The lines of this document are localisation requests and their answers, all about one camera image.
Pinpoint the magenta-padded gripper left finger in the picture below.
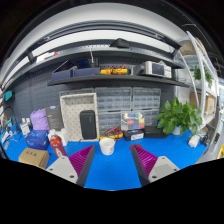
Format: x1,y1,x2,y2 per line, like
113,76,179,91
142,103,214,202
45,144,96,188

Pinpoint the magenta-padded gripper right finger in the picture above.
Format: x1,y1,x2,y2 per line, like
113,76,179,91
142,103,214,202
129,144,181,187

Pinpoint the red drink bottle white cap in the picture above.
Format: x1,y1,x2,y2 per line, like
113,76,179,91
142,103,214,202
48,129,69,159

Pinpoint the flat round red coaster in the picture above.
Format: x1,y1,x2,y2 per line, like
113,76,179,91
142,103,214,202
129,143,144,151

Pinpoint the flat black pouch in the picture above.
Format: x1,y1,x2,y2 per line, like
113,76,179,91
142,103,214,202
143,125,168,139

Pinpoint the small black labelled box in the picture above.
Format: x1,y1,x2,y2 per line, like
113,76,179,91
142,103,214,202
123,129,145,142

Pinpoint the brown cardboard box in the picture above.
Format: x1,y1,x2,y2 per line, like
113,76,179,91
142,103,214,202
18,147,51,170

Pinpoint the white paper cup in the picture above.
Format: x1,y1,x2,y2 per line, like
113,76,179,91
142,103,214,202
99,137,116,156

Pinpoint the blue cardboard box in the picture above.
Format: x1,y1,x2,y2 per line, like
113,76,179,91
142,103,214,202
24,129,50,150

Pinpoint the small white block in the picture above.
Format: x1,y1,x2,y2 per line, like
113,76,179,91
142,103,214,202
188,134,200,148

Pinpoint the grey parts drawer cabinet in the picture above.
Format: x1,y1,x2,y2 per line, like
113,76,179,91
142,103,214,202
94,87,133,112
97,111,123,136
143,109,160,128
132,87,162,110

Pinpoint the dark grey flat box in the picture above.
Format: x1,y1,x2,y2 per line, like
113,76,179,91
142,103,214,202
44,105,65,132

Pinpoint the white pegboard tray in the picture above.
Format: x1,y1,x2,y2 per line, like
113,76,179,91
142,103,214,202
59,92,100,143

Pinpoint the green potted plant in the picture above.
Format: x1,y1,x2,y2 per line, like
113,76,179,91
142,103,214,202
156,97,203,137

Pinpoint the purple plastic bag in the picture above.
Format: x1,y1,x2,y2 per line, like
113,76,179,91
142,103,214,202
29,108,50,132

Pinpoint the open dark blue box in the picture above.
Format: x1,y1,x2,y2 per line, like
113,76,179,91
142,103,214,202
51,59,78,81

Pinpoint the teal plastic bin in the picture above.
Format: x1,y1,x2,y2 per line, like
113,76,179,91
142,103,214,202
3,90,14,102

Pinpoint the white bench instrument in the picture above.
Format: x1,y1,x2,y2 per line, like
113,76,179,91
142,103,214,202
143,60,173,79

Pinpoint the closed dark blue box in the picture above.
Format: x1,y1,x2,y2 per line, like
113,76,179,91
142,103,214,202
73,66,101,78

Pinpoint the yellow meter with red wires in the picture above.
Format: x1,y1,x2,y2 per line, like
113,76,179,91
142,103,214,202
99,64,129,76

